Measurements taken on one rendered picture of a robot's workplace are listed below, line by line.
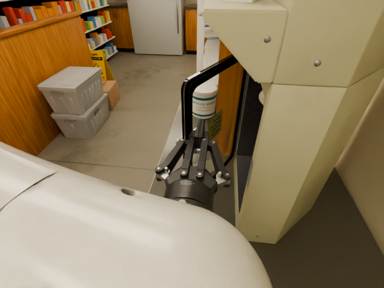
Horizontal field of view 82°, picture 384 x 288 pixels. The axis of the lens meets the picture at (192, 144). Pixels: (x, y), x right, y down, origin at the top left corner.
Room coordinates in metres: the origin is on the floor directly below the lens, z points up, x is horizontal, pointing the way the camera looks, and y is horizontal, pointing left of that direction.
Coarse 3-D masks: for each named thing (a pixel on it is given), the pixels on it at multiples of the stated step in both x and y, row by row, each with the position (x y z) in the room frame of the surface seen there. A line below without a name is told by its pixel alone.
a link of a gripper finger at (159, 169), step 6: (180, 144) 0.33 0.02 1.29; (174, 150) 0.31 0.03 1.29; (180, 150) 0.32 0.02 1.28; (168, 156) 0.29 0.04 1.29; (174, 156) 0.29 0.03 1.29; (180, 156) 0.32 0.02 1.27; (168, 162) 0.28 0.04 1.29; (174, 162) 0.29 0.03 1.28; (156, 168) 0.26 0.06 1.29; (162, 168) 0.26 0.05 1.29; (168, 168) 0.27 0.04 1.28
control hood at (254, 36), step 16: (208, 16) 0.34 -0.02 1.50; (224, 16) 0.34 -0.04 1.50; (240, 16) 0.34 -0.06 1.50; (256, 16) 0.33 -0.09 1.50; (272, 16) 0.33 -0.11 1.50; (288, 16) 0.33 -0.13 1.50; (224, 32) 0.34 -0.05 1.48; (240, 32) 0.34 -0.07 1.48; (256, 32) 0.33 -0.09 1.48; (272, 32) 0.33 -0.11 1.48; (240, 48) 0.34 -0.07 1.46; (256, 48) 0.33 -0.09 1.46; (272, 48) 0.33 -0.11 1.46; (256, 64) 0.33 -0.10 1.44; (272, 64) 0.33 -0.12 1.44; (256, 80) 0.34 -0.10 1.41; (272, 80) 0.33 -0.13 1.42
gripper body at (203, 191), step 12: (180, 168) 0.26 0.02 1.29; (192, 168) 0.26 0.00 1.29; (168, 180) 0.24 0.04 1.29; (180, 180) 0.22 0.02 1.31; (192, 180) 0.21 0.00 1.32; (204, 180) 0.24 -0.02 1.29; (168, 192) 0.20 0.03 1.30; (180, 192) 0.19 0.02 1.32; (192, 192) 0.19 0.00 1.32; (204, 192) 0.20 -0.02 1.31; (216, 192) 0.23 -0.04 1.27
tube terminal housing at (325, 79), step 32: (288, 0) 0.35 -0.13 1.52; (320, 0) 0.33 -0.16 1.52; (352, 0) 0.32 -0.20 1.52; (288, 32) 0.33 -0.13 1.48; (320, 32) 0.32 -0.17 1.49; (352, 32) 0.32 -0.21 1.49; (288, 64) 0.33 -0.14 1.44; (320, 64) 0.32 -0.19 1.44; (352, 64) 0.32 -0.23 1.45; (288, 96) 0.33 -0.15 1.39; (320, 96) 0.32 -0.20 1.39; (352, 96) 0.34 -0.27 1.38; (288, 128) 0.32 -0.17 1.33; (320, 128) 0.32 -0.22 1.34; (352, 128) 0.42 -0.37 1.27; (256, 160) 0.33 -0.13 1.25; (288, 160) 0.32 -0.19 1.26; (320, 160) 0.34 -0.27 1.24; (256, 192) 0.33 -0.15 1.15; (288, 192) 0.32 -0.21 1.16; (320, 192) 0.44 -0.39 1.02; (256, 224) 0.32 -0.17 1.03; (288, 224) 0.34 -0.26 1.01
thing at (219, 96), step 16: (240, 64) 0.59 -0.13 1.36; (208, 80) 0.46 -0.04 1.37; (224, 80) 0.52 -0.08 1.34; (240, 80) 0.61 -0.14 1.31; (208, 96) 0.46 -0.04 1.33; (224, 96) 0.53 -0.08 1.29; (208, 112) 0.46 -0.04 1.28; (224, 112) 0.54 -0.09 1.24; (208, 128) 0.47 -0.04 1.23; (224, 128) 0.55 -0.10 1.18; (224, 144) 0.56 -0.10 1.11; (208, 160) 0.48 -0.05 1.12; (224, 160) 0.57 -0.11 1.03
